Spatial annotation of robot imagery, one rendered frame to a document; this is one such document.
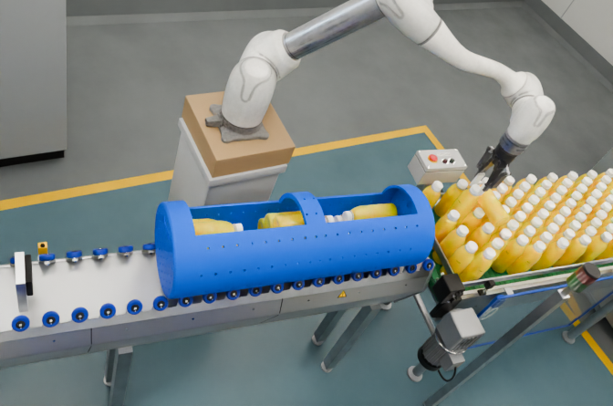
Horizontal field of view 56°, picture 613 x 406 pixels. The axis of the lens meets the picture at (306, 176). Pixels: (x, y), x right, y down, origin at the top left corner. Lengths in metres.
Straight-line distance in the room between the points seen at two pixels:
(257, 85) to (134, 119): 1.80
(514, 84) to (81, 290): 1.52
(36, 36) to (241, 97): 1.14
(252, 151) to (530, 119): 0.94
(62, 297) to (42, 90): 1.38
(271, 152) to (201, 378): 1.16
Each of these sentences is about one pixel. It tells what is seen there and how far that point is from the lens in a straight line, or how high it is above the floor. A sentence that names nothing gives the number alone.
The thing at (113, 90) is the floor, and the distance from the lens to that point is 3.83.
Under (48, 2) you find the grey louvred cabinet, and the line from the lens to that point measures 2.71.
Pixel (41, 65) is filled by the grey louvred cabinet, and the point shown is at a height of 0.69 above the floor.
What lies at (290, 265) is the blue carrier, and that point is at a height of 1.14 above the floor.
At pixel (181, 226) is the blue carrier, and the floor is 1.23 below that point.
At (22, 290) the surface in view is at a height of 1.05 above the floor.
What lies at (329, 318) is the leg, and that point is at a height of 0.25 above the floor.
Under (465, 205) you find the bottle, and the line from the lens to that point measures 2.24.
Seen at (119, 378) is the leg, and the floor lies 0.42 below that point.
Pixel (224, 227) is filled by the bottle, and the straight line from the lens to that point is 1.73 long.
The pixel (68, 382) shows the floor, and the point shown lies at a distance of 2.75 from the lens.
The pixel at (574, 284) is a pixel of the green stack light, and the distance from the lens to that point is 2.20.
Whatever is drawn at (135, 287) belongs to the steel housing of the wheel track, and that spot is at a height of 0.93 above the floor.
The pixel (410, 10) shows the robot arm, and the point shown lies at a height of 1.77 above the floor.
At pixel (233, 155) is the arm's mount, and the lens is 2.04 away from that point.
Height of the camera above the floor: 2.56
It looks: 45 degrees down
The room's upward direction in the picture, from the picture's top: 24 degrees clockwise
